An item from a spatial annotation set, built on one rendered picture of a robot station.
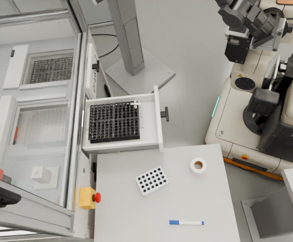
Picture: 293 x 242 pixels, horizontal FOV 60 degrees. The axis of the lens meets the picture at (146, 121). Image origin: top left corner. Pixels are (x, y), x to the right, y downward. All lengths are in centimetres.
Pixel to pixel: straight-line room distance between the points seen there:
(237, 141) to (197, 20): 153
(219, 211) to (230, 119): 86
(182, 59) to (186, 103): 49
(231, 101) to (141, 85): 81
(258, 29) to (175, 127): 126
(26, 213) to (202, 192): 71
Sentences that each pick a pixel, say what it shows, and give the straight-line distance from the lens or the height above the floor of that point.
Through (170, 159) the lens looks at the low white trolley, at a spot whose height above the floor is 76.
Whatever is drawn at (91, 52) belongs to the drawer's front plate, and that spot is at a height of 93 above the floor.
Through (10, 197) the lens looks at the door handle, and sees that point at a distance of 56.
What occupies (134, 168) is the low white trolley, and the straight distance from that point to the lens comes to 118.
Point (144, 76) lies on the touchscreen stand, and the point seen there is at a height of 4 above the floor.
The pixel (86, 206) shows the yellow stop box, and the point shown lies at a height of 91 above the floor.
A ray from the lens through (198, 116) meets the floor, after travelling 215.
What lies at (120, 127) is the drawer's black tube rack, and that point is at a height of 87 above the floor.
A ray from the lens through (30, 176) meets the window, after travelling 75.
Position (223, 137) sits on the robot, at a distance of 178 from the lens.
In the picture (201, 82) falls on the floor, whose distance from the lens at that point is 234.
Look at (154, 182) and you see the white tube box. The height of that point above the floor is 76.
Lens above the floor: 187
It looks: 61 degrees down
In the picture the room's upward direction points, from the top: 12 degrees counter-clockwise
